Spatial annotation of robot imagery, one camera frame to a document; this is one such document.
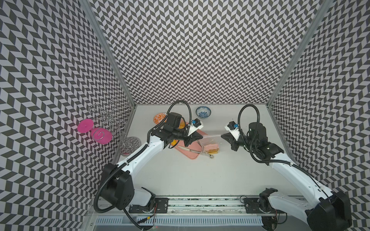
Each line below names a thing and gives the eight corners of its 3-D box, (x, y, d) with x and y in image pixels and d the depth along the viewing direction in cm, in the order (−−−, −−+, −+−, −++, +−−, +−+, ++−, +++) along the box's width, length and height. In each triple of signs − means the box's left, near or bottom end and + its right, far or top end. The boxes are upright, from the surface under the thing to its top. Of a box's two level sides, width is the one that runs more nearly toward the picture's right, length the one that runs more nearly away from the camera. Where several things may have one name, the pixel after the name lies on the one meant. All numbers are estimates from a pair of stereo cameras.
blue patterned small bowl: (195, 118, 110) (196, 115, 107) (195, 109, 117) (195, 106, 114) (211, 118, 111) (211, 115, 107) (210, 109, 117) (210, 106, 114)
